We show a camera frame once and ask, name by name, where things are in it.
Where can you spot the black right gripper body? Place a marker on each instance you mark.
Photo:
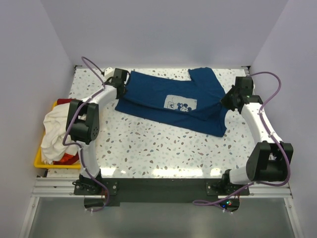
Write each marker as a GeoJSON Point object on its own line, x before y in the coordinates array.
{"type": "Point", "coordinates": [228, 98]}

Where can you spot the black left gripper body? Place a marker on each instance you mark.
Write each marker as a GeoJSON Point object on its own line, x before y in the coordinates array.
{"type": "Point", "coordinates": [124, 93]}

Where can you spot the blue Mickey Mouse t-shirt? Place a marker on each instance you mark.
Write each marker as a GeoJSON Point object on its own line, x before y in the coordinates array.
{"type": "Point", "coordinates": [193, 104]}

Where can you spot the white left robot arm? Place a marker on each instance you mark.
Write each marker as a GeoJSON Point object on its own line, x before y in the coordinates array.
{"type": "Point", "coordinates": [83, 121]}

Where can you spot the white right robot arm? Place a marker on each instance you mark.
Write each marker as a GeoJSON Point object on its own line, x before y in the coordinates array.
{"type": "Point", "coordinates": [269, 162]}

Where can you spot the white t-shirt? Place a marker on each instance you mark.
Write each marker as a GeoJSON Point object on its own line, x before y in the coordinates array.
{"type": "Point", "coordinates": [52, 148]}

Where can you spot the orange t-shirt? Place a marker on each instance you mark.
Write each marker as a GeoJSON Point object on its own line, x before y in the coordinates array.
{"type": "Point", "coordinates": [66, 157]}

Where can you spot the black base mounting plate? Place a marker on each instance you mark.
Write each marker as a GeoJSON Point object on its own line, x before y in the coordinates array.
{"type": "Point", "coordinates": [103, 192]}

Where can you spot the yellow plastic bin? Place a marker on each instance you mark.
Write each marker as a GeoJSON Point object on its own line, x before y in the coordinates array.
{"type": "Point", "coordinates": [38, 162]}

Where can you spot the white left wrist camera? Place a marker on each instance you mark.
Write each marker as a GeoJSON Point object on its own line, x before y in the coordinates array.
{"type": "Point", "coordinates": [108, 72]}

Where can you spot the aluminium frame rail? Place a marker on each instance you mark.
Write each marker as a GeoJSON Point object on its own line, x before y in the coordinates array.
{"type": "Point", "coordinates": [63, 187]}

